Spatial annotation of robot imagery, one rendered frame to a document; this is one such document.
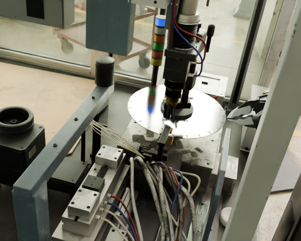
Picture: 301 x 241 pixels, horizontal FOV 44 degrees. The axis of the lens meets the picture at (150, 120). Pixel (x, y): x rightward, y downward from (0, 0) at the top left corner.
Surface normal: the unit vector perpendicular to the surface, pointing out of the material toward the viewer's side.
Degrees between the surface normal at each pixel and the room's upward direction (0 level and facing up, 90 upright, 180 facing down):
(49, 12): 90
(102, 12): 90
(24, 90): 0
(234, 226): 90
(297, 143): 0
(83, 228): 90
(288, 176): 0
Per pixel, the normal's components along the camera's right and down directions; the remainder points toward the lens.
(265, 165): -0.25, 0.51
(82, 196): 0.11, -0.83
